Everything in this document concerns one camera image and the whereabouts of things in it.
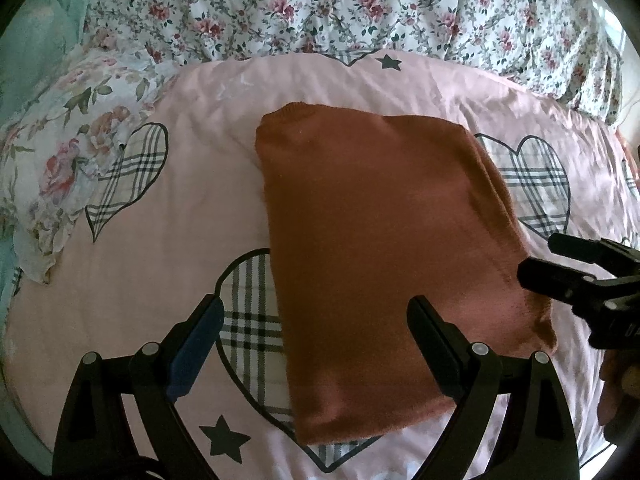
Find pink bedsheet with plaid hearts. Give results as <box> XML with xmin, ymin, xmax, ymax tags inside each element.
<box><xmin>0</xmin><ymin>50</ymin><xmax>640</xmax><ymax>480</ymax></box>

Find white large-flower pillow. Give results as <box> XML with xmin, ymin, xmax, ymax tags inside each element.
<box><xmin>0</xmin><ymin>27</ymin><xmax>173</xmax><ymax>286</ymax></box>

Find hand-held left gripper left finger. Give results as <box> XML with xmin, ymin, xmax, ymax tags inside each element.
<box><xmin>50</xmin><ymin>294</ymin><xmax>226</xmax><ymax>480</ymax></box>

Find teal cloth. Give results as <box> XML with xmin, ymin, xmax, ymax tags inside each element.
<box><xmin>0</xmin><ymin>0</ymin><xmax>103</xmax><ymax>311</ymax></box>

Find person's right hand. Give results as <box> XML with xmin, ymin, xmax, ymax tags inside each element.
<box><xmin>597</xmin><ymin>346</ymin><xmax>640</xmax><ymax>445</ymax></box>

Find brown knit sweater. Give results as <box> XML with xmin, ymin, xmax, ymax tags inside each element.
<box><xmin>255</xmin><ymin>101</ymin><xmax>558</xmax><ymax>446</ymax></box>

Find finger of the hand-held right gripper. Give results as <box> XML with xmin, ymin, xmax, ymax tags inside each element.
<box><xmin>516</xmin><ymin>257</ymin><xmax>603</xmax><ymax>307</ymax></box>
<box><xmin>547</xmin><ymin>232</ymin><xmax>640</xmax><ymax>273</ymax></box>

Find white small-flower quilt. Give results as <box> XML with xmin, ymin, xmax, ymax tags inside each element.
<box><xmin>82</xmin><ymin>0</ymin><xmax>628</xmax><ymax>126</ymax></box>

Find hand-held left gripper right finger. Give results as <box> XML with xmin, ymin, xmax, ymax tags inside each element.
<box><xmin>406</xmin><ymin>296</ymin><xmax>581</xmax><ymax>480</ymax></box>

